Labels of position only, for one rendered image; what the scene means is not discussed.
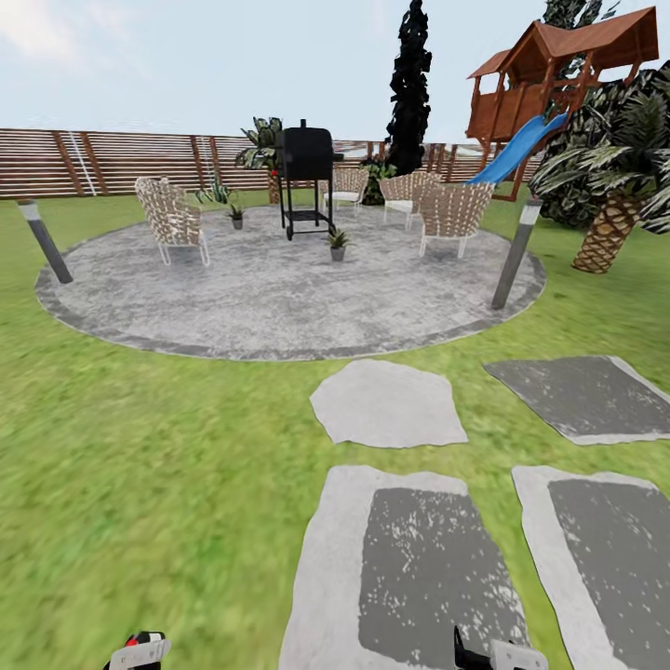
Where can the insectifuge atomizer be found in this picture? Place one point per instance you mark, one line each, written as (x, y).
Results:
(144, 636)

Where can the charcoal grill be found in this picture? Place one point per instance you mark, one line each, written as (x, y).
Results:
(305, 154)

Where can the pot plant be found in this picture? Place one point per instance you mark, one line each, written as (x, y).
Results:
(337, 244)
(237, 217)

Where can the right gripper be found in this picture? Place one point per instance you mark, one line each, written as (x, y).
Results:
(466, 659)

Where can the tree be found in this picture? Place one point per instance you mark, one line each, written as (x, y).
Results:
(409, 84)
(563, 14)

